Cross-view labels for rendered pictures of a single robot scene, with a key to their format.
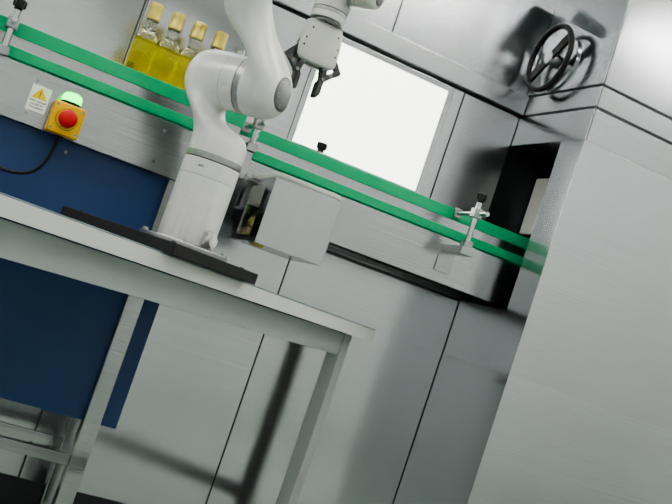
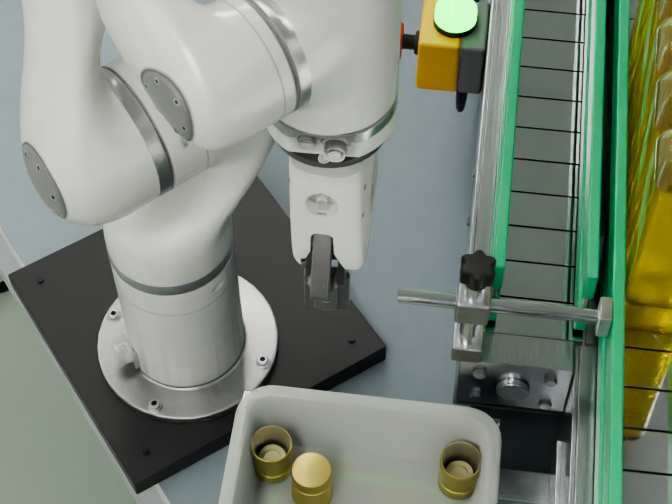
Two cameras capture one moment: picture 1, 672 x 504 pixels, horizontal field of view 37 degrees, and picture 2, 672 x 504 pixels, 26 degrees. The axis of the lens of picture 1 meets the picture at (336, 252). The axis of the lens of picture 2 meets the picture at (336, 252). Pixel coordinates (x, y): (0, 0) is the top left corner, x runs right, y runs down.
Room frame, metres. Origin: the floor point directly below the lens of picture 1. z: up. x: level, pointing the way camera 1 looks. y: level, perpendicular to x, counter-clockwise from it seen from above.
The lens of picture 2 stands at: (2.60, -0.33, 2.09)
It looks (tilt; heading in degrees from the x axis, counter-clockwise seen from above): 55 degrees down; 119
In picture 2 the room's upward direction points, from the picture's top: straight up
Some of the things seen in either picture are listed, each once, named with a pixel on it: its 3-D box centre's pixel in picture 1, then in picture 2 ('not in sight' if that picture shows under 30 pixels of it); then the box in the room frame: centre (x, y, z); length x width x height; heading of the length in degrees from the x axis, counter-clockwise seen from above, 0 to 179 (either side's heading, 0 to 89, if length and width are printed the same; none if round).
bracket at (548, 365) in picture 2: (239, 165); (513, 374); (2.43, 0.29, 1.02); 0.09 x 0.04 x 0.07; 21
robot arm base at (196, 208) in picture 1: (197, 205); (180, 296); (2.08, 0.30, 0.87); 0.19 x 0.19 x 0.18
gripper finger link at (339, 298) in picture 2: (322, 85); (325, 292); (2.33, 0.16, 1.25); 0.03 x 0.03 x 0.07; 22
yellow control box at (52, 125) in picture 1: (64, 121); (450, 47); (2.20, 0.66, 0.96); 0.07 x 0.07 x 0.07; 21
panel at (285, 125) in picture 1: (297, 83); not in sight; (2.71, 0.25, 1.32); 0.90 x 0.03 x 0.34; 111
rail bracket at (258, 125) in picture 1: (254, 127); (502, 311); (2.42, 0.28, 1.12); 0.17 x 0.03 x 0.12; 21
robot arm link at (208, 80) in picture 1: (218, 107); (187, 147); (2.09, 0.33, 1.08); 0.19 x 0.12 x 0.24; 66
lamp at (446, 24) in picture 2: (72, 99); (455, 12); (2.20, 0.66, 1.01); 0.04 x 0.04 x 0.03
